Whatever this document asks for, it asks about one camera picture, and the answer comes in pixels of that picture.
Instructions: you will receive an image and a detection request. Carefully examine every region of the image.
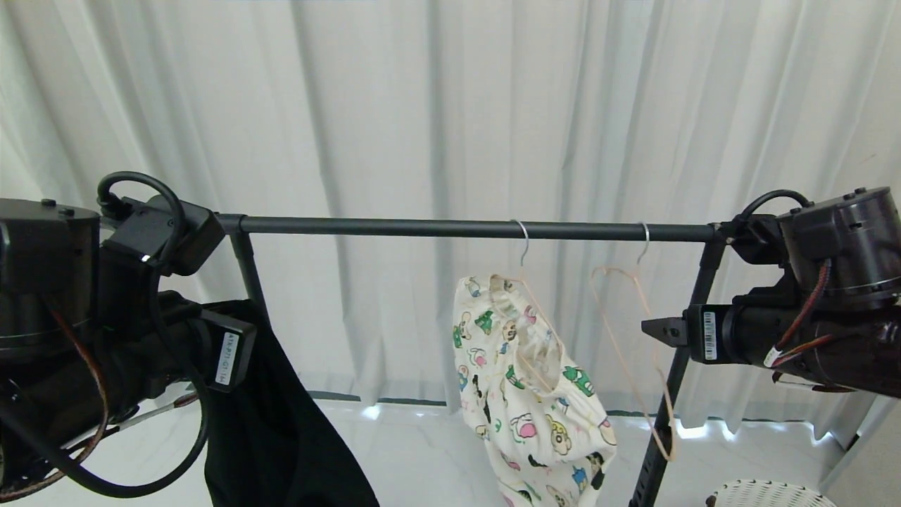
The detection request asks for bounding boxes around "pink clothes hanger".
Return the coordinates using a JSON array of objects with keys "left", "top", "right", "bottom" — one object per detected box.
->
[
  {"left": 590, "top": 223, "right": 678, "bottom": 462},
  {"left": 493, "top": 220, "right": 565, "bottom": 395}
]

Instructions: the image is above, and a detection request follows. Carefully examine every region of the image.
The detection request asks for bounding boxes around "cream printed garment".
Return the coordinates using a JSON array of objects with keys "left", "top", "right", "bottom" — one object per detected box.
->
[{"left": 453, "top": 275, "right": 618, "bottom": 507}]

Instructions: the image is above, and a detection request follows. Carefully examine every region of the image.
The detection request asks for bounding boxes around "white laundry basket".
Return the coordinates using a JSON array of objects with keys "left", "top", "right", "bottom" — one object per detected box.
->
[{"left": 706, "top": 480, "right": 840, "bottom": 507}]

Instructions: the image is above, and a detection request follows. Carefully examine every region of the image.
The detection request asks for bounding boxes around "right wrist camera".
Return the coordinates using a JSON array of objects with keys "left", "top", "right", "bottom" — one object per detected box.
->
[{"left": 729, "top": 215, "right": 793, "bottom": 296}]

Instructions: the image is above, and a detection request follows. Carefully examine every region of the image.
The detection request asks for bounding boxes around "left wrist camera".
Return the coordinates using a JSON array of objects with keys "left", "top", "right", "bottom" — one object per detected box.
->
[{"left": 102, "top": 196, "right": 226, "bottom": 277}]

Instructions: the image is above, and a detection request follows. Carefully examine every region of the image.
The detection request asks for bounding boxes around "black clothes rack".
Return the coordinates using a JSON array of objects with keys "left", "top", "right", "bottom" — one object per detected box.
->
[{"left": 215, "top": 213, "right": 740, "bottom": 507}]

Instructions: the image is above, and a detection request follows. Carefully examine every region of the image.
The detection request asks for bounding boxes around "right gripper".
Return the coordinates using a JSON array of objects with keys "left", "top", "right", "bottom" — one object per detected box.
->
[{"left": 641, "top": 296, "right": 901, "bottom": 399}]

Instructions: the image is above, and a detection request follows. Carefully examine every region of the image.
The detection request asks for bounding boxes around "black garment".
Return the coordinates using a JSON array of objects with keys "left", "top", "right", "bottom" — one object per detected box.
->
[{"left": 201, "top": 299, "right": 381, "bottom": 507}]

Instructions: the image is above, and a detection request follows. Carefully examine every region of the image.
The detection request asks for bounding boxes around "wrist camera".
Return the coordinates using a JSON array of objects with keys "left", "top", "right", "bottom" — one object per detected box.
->
[
  {"left": 729, "top": 215, "right": 793, "bottom": 296},
  {"left": 102, "top": 196, "right": 226, "bottom": 277}
]

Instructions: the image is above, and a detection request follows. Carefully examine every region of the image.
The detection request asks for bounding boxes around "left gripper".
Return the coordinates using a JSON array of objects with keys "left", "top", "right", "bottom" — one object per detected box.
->
[{"left": 0, "top": 292, "right": 258, "bottom": 451}]

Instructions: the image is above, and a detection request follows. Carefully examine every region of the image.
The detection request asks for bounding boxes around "white curtain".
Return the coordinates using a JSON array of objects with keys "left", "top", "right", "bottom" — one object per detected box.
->
[{"left": 0, "top": 0, "right": 901, "bottom": 451}]

